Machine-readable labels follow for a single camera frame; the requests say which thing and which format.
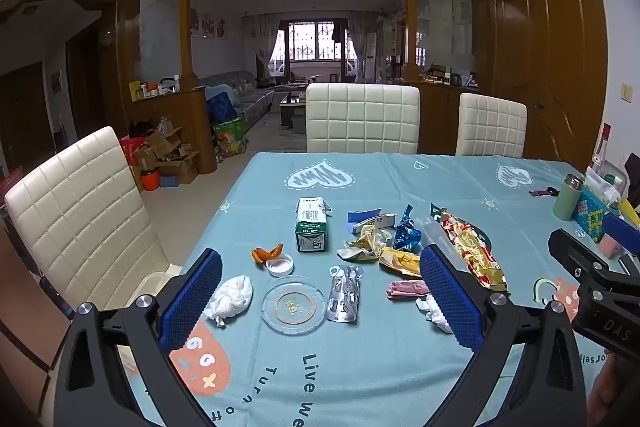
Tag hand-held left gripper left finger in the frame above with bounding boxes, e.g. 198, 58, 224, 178
52, 248, 223, 427

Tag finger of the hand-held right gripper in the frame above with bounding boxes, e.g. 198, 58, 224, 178
601, 213, 640, 255
547, 228, 614, 291

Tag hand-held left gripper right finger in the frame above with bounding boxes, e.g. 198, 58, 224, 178
419, 244, 586, 427

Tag small white tissue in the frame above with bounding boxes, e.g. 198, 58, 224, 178
416, 294, 453, 334

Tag large white tissue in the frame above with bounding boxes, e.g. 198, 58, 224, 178
202, 274, 254, 327

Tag pink wrapper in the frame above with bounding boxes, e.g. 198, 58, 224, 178
386, 279, 431, 302

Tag red and gold snack bag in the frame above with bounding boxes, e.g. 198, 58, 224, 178
439, 212, 510, 293

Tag blue foil wrapper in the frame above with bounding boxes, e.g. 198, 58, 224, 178
393, 204, 423, 253

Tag orange peel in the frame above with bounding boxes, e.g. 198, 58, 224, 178
251, 243, 285, 264

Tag white round lid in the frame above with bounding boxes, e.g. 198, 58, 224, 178
265, 254, 296, 278

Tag clear glass ashtray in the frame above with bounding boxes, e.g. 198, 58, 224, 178
260, 275, 327, 334

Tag gold and white wrapper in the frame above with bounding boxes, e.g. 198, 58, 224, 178
336, 224, 396, 263

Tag silver blister pack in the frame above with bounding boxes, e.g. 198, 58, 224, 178
325, 264, 363, 324

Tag blue and white wrapper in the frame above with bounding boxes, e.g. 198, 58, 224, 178
347, 209, 397, 237

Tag green and white milk carton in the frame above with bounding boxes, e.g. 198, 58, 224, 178
295, 198, 333, 254

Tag person's right hand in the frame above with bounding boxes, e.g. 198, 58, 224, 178
590, 351, 640, 427

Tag pink box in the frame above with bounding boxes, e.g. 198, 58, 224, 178
600, 232, 623, 258

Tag colourful beaded box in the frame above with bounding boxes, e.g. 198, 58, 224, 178
575, 187, 621, 244

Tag green thermos bottle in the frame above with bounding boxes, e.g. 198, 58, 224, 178
552, 173, 587, 222

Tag bottle with red cap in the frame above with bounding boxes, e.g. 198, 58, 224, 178
590, 123, 613, 178

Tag light blue printed tablecloth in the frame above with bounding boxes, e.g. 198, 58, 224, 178
145, 152, 640, 427

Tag pile of cardboard boxes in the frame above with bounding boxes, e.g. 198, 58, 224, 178
135, 127, 201, 185

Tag cream quilted dining chair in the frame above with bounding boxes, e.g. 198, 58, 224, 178
305, 83, 421, 155
455, 93, 528, 159
4, 126, 186, 308

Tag brown wooden cabinet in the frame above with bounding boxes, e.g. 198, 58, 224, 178
0, 227, 71, 368

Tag colourful shopping bag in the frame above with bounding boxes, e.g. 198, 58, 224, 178
211, 117, 247, 158

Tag wooden partition counter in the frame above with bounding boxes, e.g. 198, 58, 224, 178
125, 89, 218, 178

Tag brown wooden double door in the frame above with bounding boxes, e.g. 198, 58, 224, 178
492, 0, 608, 168

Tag blue bag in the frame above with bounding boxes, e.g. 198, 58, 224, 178
206, 87, 238, 122

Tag grey sofa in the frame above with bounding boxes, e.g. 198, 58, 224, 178
197, 69, 276, 128

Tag row of bottles and boxes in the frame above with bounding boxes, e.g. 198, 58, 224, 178
129, 77, 181, 100

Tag dark coffee table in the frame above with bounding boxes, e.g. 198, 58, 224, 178
279, 92, 308, 128

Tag dark wooden door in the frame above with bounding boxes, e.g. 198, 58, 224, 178
0, 62, 51, 168

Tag white standing air conditioner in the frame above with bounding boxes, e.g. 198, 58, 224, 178
364, 33, 378, 82

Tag barred window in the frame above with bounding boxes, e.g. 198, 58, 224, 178
287, 21, 346, 62

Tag wall pictures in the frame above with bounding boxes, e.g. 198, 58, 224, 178
190, 9, 228, 40

